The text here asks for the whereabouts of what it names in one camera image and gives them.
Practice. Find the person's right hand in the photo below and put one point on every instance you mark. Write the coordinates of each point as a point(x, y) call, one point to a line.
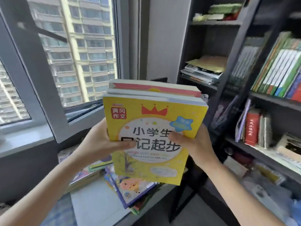
point(202, 148)

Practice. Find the person's left hand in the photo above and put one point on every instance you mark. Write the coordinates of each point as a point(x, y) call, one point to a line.
point(96, 143)

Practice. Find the person's right thumb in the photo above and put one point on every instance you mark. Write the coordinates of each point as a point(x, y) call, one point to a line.
point(178, 138)

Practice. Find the person's left thumb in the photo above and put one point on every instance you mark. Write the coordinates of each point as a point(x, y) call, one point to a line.
point(123, 145)

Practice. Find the yellow crown cover book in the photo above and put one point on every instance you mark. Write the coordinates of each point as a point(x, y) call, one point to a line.
point(152, 115)

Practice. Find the white thin book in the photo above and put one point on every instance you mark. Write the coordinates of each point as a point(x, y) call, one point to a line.
point(150, 92)

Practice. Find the red edged book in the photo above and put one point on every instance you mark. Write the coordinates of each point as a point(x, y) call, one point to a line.
point(152, 86)

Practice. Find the person's left forearm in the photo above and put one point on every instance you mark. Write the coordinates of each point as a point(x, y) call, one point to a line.
point(44, 192)

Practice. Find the person's right forearm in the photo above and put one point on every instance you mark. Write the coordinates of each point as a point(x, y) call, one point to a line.
point(237, 192)

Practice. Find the green thin book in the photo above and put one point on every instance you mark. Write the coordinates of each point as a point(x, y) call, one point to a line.
point(100, 165)

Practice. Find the purple edged picture book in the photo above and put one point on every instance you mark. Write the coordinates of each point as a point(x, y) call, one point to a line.
point(131, 188)

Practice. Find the colourful children's book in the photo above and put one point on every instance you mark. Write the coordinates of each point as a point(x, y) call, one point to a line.
point(81, 174)

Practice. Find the purple thin book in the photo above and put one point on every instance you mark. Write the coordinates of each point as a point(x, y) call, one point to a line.
point(242, 122)

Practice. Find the stack of magazines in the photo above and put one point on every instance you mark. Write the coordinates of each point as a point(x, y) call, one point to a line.
point(202, 75)

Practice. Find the red thick book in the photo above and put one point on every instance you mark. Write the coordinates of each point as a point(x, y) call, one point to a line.
point(252, 128)

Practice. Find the gold paper envelope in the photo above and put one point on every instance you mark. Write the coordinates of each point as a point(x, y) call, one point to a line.
point(209, 63)

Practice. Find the grey book pair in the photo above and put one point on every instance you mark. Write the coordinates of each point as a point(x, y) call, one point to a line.
point(265, 130)

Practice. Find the pile of lower shelf books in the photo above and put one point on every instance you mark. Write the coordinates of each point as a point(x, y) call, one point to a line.
point(263, 181)

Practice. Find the row of grey books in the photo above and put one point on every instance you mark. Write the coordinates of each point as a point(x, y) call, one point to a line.
point(245, 63)

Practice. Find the apartment building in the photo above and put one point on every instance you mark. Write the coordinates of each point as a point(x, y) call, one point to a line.
point(87, 51)

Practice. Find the dark bookshelf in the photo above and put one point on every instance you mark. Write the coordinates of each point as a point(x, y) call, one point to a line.
point(231, 51)

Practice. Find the flat lying white book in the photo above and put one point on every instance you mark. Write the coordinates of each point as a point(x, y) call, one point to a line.
point(289, 145)

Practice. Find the row of green white books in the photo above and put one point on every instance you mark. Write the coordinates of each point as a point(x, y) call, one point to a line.
point(279, 68)

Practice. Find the pile of green yellow papers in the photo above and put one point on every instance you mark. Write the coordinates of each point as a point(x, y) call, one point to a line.
point(221, 11)

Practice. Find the grey window frame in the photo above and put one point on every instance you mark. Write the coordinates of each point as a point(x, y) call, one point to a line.
point(35, 75)

